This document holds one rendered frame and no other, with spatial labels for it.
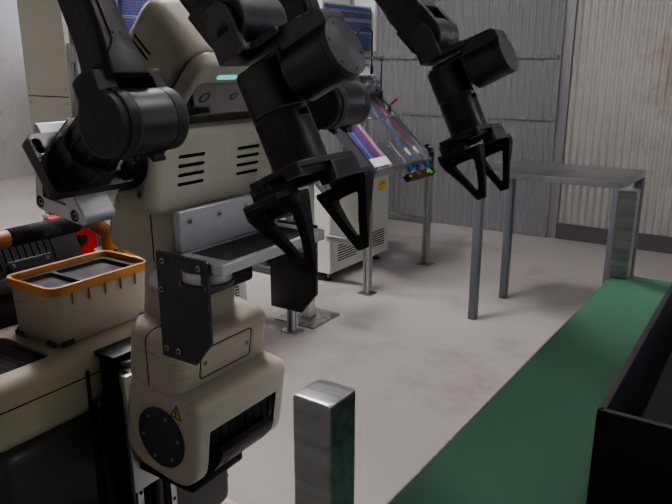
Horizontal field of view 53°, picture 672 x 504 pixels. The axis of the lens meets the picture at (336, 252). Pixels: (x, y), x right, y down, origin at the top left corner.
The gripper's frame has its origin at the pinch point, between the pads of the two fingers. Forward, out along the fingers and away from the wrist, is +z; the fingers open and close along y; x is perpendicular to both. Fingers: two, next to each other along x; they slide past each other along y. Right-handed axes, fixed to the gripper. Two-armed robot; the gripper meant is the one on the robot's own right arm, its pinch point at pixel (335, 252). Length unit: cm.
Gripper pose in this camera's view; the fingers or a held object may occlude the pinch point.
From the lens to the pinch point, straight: 66.9
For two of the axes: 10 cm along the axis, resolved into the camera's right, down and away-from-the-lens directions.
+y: 5.4, -2.3, 8.1
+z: 3.7, 9.3, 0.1
